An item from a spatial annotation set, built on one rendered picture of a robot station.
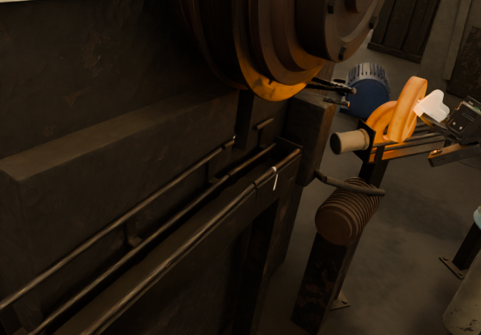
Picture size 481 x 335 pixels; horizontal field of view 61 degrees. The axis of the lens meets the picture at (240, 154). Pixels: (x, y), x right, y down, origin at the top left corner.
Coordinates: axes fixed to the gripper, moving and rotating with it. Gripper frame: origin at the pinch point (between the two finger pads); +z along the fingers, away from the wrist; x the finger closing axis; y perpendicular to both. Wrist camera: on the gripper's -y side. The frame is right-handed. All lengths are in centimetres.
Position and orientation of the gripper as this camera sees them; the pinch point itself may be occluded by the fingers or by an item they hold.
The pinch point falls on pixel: (410, 102)
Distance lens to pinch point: 102.1
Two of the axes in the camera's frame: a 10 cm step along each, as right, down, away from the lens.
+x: -5.6, 3.5, -7.5
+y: 3.6, -7.1, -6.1
